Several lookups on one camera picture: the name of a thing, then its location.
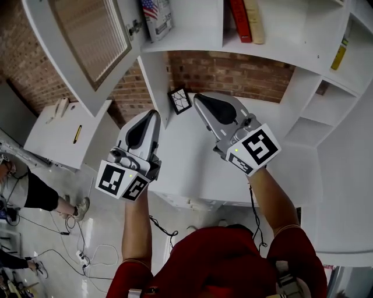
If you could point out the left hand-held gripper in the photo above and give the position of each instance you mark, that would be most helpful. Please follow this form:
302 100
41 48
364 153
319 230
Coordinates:
110 180

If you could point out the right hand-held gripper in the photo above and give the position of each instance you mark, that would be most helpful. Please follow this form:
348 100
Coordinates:
259 145

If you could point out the glass cabinet door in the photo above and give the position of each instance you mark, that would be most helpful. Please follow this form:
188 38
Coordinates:
69 58

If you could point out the person's right forearm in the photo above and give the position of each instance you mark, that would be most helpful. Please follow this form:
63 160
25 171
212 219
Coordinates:
271 203

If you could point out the person's left forearm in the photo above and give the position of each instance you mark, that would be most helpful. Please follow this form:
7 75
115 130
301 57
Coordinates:
137 230

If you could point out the white desk hutch shelving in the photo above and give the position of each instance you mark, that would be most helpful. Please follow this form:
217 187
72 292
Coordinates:
291 26

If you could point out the yellow black pen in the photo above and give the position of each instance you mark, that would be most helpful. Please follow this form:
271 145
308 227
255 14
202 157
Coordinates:
77 134

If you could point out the white telephone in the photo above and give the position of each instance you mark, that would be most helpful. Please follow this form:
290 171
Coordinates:
61 106

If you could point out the red book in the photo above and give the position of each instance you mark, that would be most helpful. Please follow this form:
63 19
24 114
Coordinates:
240 20

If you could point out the person's white shoe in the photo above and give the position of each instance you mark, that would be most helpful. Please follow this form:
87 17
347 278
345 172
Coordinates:
222 222
191 229

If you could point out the flag print box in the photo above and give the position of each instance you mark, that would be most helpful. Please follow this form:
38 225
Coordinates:
160 23

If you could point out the beige book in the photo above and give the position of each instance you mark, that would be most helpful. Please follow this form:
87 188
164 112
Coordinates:
256 20

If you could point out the person's red shirt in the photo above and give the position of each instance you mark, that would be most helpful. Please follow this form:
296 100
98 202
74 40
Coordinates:
218 262

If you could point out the yellow book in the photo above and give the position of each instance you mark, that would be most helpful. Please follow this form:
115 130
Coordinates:
338 56

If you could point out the white power strip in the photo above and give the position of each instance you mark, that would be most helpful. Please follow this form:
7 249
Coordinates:
82 257

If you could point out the wooden chair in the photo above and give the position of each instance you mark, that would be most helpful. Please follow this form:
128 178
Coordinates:
17 291

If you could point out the black picture frame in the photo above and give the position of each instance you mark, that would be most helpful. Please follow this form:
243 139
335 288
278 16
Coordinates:
180 101

